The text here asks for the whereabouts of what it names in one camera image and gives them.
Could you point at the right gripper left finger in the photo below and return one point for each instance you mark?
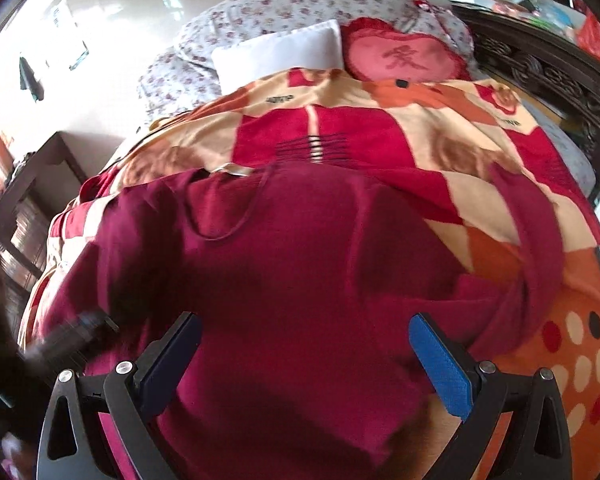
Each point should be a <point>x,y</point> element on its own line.
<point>72,445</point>

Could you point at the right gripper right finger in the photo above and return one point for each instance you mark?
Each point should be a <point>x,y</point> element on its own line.
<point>536,444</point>

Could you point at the maroon fleece garment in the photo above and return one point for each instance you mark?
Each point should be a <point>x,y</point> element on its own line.
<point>305,277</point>

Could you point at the dark wooden side cabinet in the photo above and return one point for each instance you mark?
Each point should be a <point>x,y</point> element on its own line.
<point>41,186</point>

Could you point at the floral quilt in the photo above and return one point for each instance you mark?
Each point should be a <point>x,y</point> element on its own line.
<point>183,77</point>

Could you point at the orange red patterned blanket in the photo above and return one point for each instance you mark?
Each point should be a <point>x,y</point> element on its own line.
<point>437,143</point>

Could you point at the white pillow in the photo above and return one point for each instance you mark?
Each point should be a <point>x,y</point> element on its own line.
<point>316,47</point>

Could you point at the dark carved wooden headboard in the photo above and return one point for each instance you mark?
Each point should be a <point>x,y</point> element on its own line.
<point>548,67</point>

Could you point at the red heart cushion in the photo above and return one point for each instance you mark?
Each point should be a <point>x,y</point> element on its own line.
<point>373,50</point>

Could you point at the red plastic bag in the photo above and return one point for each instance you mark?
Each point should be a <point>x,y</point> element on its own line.
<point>588,36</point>

